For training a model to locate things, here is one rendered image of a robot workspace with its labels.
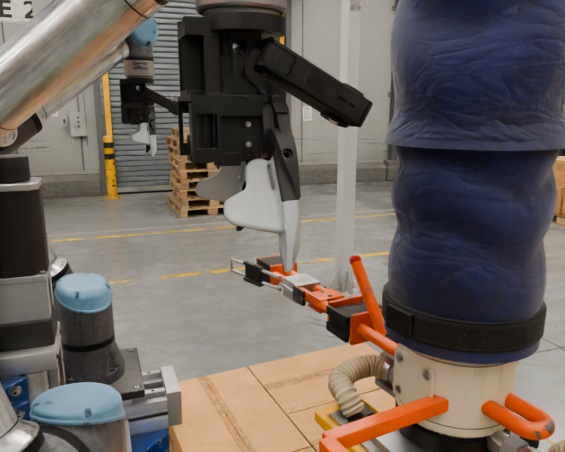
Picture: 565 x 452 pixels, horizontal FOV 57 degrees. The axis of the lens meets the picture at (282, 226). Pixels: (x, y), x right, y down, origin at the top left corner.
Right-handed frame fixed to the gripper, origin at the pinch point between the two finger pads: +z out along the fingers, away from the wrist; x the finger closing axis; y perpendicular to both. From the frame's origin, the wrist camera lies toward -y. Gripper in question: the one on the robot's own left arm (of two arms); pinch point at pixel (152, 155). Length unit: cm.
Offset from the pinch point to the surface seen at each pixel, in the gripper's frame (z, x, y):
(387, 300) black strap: 14, 84, -23
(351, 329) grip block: 27, 65, -27
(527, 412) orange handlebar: 27, 97, -37
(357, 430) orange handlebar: 26, 94, -14
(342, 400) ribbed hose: 35, 75, -21
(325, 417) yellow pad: 38, 73, -19
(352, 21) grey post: -78, -247, -185
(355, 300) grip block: 25, 57, -32
